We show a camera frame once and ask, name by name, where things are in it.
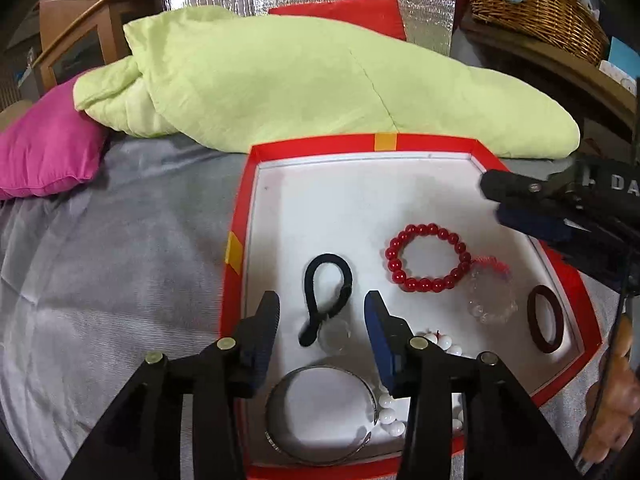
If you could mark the red cardboard box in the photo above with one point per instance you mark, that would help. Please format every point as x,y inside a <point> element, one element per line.
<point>350,210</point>

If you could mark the wooden cabinet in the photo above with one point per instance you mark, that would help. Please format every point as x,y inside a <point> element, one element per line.
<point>70,25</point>

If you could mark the pink pillow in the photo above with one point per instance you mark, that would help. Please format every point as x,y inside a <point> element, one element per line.
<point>45,150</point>

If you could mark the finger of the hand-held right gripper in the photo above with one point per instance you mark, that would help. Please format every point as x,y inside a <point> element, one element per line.
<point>505,185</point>
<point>530,222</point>

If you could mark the silver foil mat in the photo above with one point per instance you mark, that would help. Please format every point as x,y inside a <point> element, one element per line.
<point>430,0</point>

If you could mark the red pillow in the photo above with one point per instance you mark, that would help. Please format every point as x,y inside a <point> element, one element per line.
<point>350,10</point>

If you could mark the wooden shelf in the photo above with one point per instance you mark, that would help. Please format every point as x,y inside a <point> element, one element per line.
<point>550,60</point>

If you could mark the blue card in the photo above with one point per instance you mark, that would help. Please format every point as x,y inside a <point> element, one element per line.
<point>625,55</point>

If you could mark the grey bed sheet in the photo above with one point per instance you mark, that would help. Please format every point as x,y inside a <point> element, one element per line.
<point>125,285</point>

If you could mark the light green blanket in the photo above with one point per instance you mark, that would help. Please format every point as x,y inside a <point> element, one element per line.
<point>300,85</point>

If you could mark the wicker basket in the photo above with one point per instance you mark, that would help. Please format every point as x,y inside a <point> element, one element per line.
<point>540,15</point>

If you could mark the white card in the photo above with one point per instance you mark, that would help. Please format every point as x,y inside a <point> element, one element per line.
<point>617,75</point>

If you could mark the beige sofa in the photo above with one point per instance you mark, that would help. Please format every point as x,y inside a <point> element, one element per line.
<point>12,112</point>

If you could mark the person's right hand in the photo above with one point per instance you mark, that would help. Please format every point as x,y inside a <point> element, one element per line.
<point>620,395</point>

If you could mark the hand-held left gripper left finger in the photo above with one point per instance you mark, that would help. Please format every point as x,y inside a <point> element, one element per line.
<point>260,340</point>

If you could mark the silver bangle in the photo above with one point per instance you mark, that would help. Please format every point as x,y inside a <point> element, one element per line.
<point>268,412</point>

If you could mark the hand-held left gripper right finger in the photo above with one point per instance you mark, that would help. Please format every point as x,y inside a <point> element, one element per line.
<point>380,340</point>

